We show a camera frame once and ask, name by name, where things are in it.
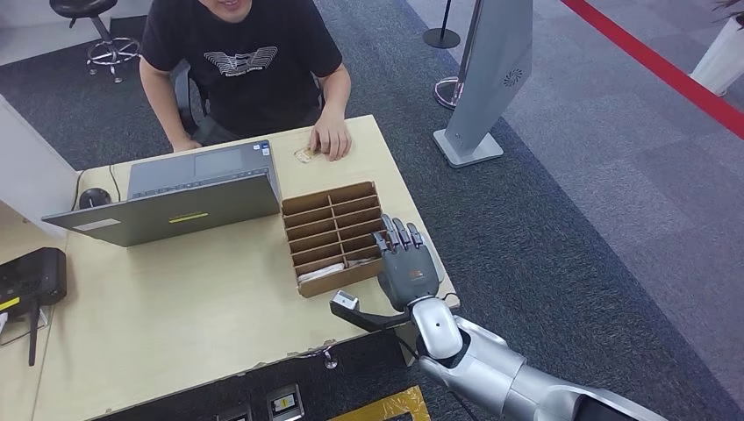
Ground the wooden card organizer box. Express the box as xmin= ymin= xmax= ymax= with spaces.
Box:
xmin=282 ymin=181 xmax=391 ymax=299

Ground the white planter pot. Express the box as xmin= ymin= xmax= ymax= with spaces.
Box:
xmin=690 ymin=14 xmax=744 ymax=97

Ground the grey laptop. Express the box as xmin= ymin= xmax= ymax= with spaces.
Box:
xmin=41 ymin=139 xmax=284 ymax=249

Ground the black computer mouse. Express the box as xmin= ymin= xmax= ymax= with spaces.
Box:
xmin=78 ymin=187 xmax=113 ymax=211

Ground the black antenna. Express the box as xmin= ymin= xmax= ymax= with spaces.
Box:
xmin=27 ymin=306 xmax=44 ymax=368

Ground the black stanchion post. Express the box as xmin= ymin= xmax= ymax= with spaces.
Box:
xmin=422 ymin=0 xmax=461 ymax=50

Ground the black stool chrome base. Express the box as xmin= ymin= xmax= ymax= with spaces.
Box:
xmin=48 ymin=0 xmax=146 ymax=84

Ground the person's left hand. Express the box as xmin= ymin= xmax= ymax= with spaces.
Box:
xmin=308 ymin=110 xmax=354 ymax=162

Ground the black office chair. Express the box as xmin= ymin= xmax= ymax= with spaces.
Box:
xmin=171 ymin=61 xmax=326 ymax=146

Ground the white card in organizer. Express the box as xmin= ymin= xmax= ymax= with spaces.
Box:
xmin=297 ymin=262 xmax=347 ymax=285

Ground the grey kiosk stand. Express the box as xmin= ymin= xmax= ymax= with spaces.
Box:
xmin=433 ymin=0 xmax=534 ymax=169

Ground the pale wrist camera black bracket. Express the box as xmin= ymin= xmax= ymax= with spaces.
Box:
xmin=329 ymin=290 xmax=414 ymax=334

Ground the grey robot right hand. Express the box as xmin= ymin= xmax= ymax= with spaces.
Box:
xmin=371 ymin=215 xmax=441 ymax=313

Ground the green plant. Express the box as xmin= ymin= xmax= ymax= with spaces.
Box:
xmin=712 ymin=0 xmax=744 ymax=30

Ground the black desktop device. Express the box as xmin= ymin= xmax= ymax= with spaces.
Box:
xmin=0 ymin=247 xmax=68 ymax=318

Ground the silver floor socket plate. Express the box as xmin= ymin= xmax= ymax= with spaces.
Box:
xmin=266 ymin=383 xmax=305 ymax=421
xmin=216 ymin=404 xmax=253 ymax=421

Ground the person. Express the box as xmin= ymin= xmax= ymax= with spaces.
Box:
xmin=138 ymin=0 xmax=354 ymax=162

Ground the white partition panel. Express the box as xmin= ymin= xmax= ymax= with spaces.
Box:
xmin=0 ymin=94 xmax=80 ymax=239

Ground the chrome stanchion base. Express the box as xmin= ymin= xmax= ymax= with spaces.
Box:
xmin=434 ymin=76 xmax=468 ymax=111

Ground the grey card reader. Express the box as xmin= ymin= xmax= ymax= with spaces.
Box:
xmin=419 ymin=233 xmax=447 ymax=286

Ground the red barrier belt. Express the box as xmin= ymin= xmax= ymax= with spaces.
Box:
xmin=561 ymin=0 xmax=744 ymax=140

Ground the yellow floor tape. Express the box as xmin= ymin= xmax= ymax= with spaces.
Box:
xmin=328 ymin=386 xmax=433 ymax=421

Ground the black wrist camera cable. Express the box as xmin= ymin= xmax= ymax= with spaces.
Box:
xmin=390 ymin=292 xmax=483 ymax=421

